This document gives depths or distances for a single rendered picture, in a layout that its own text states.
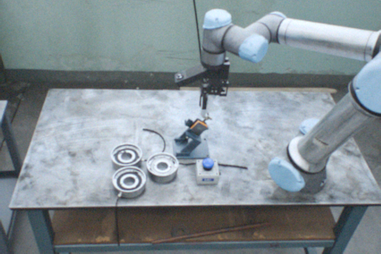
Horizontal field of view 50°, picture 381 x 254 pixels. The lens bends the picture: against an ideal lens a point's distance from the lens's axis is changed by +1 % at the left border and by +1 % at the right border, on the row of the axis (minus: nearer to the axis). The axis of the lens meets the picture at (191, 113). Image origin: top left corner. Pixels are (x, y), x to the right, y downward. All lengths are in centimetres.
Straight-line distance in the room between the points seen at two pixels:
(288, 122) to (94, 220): 84
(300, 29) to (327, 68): 215
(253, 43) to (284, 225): 79
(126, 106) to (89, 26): 134
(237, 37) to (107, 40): 191
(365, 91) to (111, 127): 95
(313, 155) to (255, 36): 35
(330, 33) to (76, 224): 109
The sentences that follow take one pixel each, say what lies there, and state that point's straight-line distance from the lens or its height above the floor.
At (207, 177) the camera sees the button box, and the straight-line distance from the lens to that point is 136.
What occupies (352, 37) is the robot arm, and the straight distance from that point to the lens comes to 113.
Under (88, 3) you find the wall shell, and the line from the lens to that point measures 285.
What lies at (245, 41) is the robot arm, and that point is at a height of 131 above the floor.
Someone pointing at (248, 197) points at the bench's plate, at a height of 80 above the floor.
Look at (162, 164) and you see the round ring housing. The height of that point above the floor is 81.
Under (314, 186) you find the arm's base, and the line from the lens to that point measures 143.
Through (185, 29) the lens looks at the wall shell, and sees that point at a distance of 290.
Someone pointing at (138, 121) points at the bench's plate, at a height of 80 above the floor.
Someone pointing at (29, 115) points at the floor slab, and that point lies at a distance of 296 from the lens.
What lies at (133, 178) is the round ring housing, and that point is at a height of 82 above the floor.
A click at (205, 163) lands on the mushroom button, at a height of 87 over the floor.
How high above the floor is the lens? 186
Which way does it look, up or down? 40 degrees down
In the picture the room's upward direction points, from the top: 5 degrees clockwise
